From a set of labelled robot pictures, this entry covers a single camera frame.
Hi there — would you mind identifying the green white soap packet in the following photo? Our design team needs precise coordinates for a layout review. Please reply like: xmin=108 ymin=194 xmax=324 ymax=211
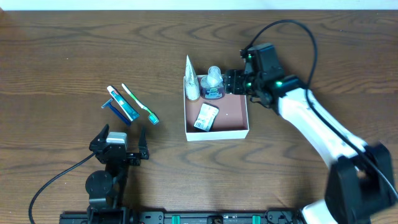
xmin=193 ymin=103 xmax=219 ymax=132

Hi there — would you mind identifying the white floral lotion tube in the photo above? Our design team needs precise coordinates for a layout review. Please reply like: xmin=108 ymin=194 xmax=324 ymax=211
xmin=185 ymin=55 xmax=200 ymax=101

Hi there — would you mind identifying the small toothpaste tube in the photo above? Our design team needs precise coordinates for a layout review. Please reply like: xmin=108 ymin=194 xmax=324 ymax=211
xmin=107 ymin=85 xmax=139 ymax=121

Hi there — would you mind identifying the blue disposable razor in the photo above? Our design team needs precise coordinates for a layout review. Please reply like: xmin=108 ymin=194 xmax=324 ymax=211
xmin=101 ymin=98 xmax=131 ymax=126

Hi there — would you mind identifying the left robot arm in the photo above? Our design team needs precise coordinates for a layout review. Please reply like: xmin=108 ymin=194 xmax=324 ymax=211
xmin=84 ymin=125 xmax=149 ymax=224

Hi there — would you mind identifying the white cardboard box pink inside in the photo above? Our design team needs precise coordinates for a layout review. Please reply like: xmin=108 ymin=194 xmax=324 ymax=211
xmin=183 ymin=95 xmax=249 ymax=141

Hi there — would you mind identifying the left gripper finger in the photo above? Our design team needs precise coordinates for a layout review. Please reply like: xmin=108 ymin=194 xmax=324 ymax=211
xmin=94 ymin=124 xmax=109 ymax=144
xmin=138 ymin=127 xmax=149 ymax=160

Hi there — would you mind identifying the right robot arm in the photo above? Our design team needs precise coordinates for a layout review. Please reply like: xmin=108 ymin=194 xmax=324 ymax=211
xmin=224 ymin=43 xmax=397 ymax=223

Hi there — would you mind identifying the clear blue sanitizer bottle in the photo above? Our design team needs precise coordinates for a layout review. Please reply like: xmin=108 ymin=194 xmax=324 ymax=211
xmin=200 ymin=66 xmax=224 ymax=100

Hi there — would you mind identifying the green white toothbrush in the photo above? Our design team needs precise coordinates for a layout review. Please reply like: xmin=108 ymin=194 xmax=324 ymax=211
xmin=121 ymin=83 xmax=160 ymax=125

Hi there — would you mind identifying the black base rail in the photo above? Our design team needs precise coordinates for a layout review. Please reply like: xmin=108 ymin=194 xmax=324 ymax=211
xmin=59 ymin=209 xmax=305 ymax=224

